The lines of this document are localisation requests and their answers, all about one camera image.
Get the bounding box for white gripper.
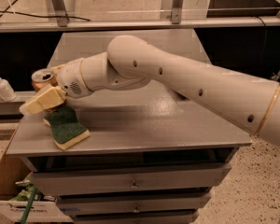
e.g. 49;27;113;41
20;58;92;115

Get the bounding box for orange soda can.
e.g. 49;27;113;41
31;68;54;92

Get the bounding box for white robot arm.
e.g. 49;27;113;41
20;35;280;147

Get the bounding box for green and yellow sponge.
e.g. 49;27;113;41
43;106;90;150

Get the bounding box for white pump bottle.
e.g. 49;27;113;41
0;78;16;102

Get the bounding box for green stick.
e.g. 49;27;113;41
20;187;37;224

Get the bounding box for grey drawer cabinet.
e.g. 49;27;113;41
6;28;253;224

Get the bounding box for middle grey drawer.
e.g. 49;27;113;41
57;192;211;216

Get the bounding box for grey drawer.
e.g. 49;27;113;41
31;163;231;196
57;192;211;216

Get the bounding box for white cardboard box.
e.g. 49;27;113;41
0;199;73;224

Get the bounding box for top grey drawer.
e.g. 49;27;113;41
31;163;231;196

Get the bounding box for grey metal rail frame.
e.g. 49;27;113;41
0;0;280;33

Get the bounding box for black cable on floor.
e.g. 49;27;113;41
0;0;91;22

